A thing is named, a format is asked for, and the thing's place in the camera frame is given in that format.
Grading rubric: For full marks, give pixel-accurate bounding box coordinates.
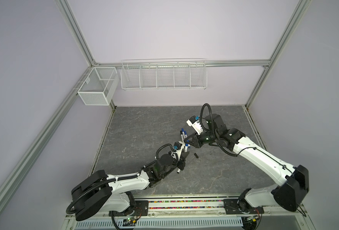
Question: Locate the white marker black tip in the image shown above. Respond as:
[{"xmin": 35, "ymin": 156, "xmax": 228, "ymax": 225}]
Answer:
[{"xmin": 180, "ymin": 131, "xmax": 184, "ymax": 141}]

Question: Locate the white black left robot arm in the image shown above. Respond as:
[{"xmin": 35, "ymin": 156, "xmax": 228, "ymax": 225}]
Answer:
[{"xmin": 66, "ymin": 152, "xmax": 189, "ymax": 221}]

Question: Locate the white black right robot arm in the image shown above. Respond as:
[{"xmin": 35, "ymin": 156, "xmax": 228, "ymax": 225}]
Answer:
[{"xmin": 184, "ymin": 114, "xmax": 309, "ymax": 214}]

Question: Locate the white mesh box basket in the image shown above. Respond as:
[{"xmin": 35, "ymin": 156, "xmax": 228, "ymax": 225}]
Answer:
[{"xmin": 78, "ymin": 67, "xmax": 119, "ymax": 106}]

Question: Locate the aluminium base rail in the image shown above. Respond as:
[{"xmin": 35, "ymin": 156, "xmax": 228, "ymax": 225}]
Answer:
[{"xmin": 134, "ymin": 194, "xmax": 307, "ymax": 218}]

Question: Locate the white wire shelf basket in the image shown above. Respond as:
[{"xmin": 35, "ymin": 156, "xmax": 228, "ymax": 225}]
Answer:
[{"xmin": 121, "ymin": 58, "xmax": 208, "ymax": 90}]

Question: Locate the white vented cable duct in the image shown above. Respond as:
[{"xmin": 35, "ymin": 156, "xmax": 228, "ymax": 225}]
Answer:
[{"xmin": 83, "ymin": 217, "xmax": 244, "ymax": 230}]

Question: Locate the back aluminium frame beam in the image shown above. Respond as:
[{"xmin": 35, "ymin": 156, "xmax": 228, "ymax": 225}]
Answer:
[{"xmin": 95, "ymin": 58, "xmax": 271, "ymax": 69}]

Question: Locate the aluminium frame beam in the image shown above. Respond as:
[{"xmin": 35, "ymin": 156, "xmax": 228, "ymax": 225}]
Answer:
[
  {"xmin": 0, "ymin": 67, "xmax": 93, "ymax": 215},
  {"xmin": 95, "ymin": 58, "xmax": 271, "ymax": 69}
]

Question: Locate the right aluminium frame post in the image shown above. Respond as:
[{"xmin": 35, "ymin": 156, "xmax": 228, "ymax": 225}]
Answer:
[{"xmin": 245, "ymin": 0, "xmax": 311, "ymax": 109}]

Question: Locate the aluminium corner frame post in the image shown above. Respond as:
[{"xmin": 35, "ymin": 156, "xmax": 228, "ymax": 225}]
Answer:
[{"xmin": 55, "ymin": 0, "xmax": 97, "ymax": 66}]

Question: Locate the left aluminium frame beam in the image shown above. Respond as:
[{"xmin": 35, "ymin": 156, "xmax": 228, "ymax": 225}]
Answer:
[{"xmin": 0, "ymin": 67, "xmax": 93, "ymax": 215}]

